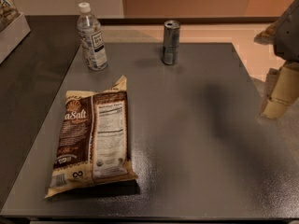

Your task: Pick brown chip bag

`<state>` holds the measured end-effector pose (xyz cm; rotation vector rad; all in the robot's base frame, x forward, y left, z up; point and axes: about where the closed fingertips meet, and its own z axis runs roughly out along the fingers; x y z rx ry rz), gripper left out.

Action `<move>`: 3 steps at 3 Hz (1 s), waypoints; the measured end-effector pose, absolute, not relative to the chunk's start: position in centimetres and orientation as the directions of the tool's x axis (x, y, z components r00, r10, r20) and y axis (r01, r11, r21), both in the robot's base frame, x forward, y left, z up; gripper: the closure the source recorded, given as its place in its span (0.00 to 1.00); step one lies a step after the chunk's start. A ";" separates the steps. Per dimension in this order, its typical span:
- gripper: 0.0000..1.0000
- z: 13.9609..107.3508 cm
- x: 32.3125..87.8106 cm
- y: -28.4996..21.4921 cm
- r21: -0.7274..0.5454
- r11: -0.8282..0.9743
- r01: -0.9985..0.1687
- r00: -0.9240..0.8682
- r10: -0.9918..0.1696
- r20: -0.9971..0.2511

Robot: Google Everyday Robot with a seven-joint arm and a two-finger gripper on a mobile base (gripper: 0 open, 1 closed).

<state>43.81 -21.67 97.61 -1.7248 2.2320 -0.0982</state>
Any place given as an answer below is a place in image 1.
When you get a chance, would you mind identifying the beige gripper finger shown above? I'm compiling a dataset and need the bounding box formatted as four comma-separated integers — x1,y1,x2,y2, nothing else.
260,96,290,119

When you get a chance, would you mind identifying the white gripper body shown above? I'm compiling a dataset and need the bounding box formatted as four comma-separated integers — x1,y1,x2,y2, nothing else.
265,61,299,104

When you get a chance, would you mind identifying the brown sea salt chip bag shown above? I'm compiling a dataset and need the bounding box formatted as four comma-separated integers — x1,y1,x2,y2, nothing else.
47,77,137,197

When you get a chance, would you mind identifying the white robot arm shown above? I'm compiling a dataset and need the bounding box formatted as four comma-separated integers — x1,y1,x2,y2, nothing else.
254,0,299,119

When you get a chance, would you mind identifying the silver drink can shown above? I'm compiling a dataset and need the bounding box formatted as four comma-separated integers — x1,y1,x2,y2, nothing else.
162,20,180,65

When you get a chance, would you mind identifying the clear plastic water bottle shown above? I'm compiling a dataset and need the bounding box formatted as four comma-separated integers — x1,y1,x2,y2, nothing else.
77,2,107,71

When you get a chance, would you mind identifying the white box of snacks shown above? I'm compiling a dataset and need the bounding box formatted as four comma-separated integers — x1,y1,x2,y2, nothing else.
0,0,31,63

